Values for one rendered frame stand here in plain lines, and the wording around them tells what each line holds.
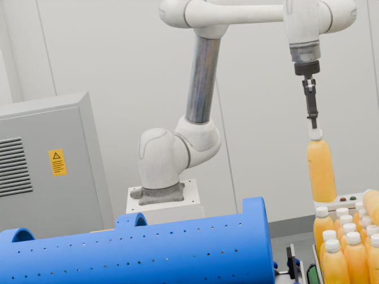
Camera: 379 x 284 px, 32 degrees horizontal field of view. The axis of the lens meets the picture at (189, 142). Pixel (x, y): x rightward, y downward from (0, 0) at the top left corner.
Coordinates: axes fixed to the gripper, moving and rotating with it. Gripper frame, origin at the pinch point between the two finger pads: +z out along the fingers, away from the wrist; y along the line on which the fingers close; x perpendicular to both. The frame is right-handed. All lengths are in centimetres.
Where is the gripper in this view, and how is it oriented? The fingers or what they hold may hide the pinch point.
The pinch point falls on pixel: (313, 127)
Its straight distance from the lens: 205.4
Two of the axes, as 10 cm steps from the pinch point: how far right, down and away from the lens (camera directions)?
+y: -1.2, 2.2, -9.7
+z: 1.5, 9.7, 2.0
